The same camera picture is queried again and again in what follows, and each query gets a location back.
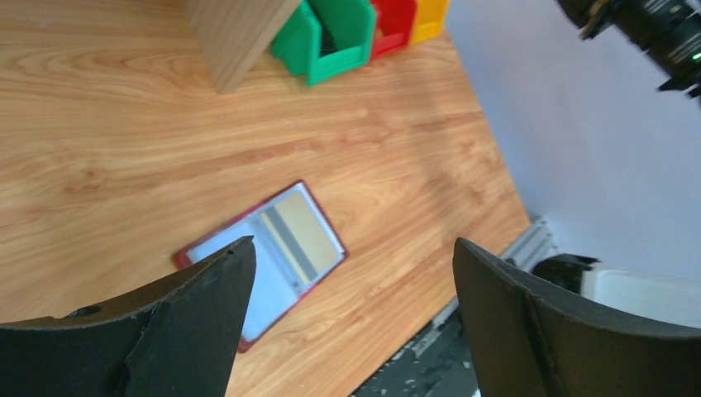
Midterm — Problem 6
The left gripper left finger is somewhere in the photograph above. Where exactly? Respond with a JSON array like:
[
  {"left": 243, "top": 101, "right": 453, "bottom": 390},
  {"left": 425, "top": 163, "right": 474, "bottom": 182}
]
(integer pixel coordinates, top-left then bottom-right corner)
[{"left": 1, "top": 237, "right": 256, "bottom": 396}]

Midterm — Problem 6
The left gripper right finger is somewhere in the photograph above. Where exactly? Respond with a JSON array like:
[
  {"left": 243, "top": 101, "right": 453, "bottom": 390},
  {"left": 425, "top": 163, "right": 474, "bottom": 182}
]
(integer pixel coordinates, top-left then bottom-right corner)
[{"left": 452, "top": 238, "right": 700, "bottom": 396}]

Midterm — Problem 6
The red leather card holder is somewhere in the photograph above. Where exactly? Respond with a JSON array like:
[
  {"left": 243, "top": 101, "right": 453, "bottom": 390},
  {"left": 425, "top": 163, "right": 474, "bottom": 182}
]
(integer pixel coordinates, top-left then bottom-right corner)
[{"left": 172, "top": 179, "right": 349, "bottom": 352}]

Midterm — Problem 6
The gold striped card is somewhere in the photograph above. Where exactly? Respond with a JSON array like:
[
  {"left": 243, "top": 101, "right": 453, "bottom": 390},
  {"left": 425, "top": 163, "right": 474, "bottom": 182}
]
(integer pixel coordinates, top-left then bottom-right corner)
[{"left": 259, "top": 183, "right": 346, "bottom": 289}]

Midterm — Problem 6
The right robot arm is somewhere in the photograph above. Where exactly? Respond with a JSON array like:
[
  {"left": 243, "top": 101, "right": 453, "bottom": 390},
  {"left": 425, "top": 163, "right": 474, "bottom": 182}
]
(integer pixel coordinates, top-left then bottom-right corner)
[{"left": 531, "top": 0, "right": 700, "bottom": 328}]

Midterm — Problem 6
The wooden two-tier shelf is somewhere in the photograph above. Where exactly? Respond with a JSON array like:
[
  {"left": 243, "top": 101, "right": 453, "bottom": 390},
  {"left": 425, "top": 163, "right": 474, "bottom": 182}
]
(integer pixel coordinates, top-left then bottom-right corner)
[{"left": 183, "top": 0, "right": 301, "bottom": 93}]

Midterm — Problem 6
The green plastic bin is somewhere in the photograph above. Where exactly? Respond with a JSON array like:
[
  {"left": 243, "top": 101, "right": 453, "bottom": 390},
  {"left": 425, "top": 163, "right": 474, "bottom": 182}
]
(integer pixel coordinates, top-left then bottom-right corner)
[{"left": 271, "top": 0, "right": 376, "bottom": 86}]

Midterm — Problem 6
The yellow plastic bin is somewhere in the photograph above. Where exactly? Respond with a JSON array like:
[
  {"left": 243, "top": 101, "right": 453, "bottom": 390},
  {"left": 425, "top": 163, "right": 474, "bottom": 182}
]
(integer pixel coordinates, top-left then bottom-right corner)
[{"left": 410, "top": 0, "right": 450, "bottom": 45}]

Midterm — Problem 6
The red plastic bin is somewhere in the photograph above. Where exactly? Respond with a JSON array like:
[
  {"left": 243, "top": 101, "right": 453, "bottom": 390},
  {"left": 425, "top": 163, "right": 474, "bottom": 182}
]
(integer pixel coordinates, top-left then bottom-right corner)
[{"left": 370, "top": 0, "right": 417, "bottom": 61}]

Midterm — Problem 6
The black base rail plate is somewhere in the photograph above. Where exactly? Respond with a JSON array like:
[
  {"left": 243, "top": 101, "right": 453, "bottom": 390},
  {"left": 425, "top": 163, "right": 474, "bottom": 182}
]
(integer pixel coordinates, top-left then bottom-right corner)
[{"left": 351, "top": 310, "right": 481, "bottom": 396}]

